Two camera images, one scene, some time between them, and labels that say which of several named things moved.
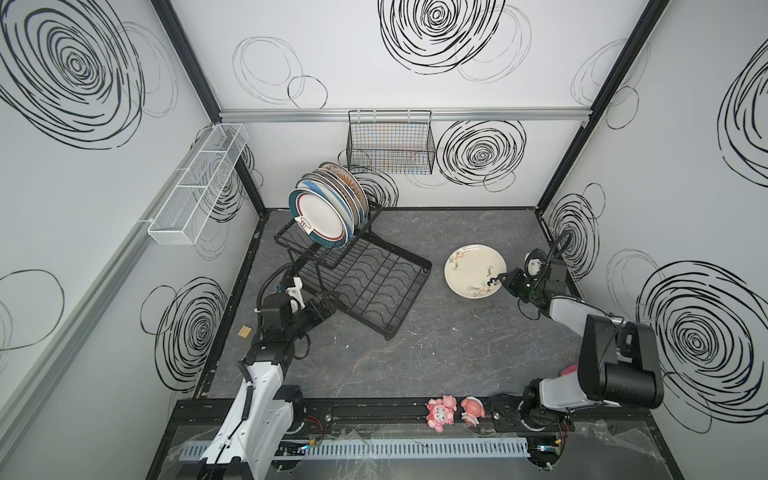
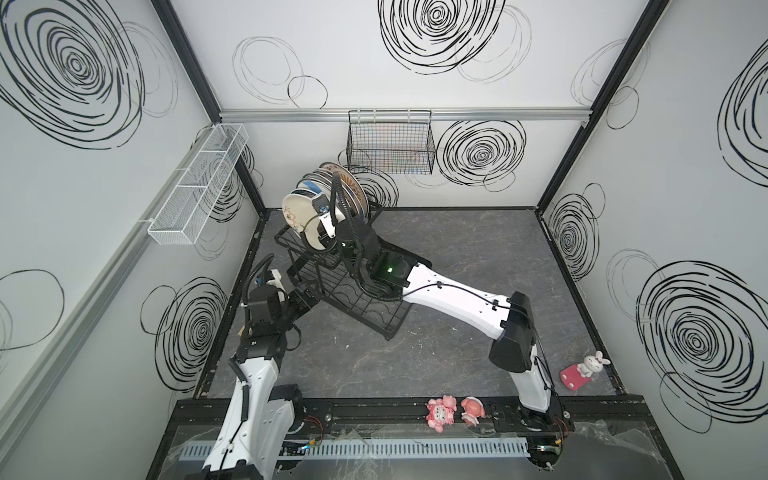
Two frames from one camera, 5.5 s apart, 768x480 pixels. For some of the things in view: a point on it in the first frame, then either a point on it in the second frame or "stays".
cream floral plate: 469,267 -> 302,216
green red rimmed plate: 326,223 -> 314,185
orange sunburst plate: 352,182 stays
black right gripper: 512,282 -> 346,227
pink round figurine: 473,410 stays
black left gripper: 323,307 -> 303,298
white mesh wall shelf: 187,210 stays
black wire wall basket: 391,142 stays
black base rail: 409,418 stays
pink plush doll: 440,411 stays
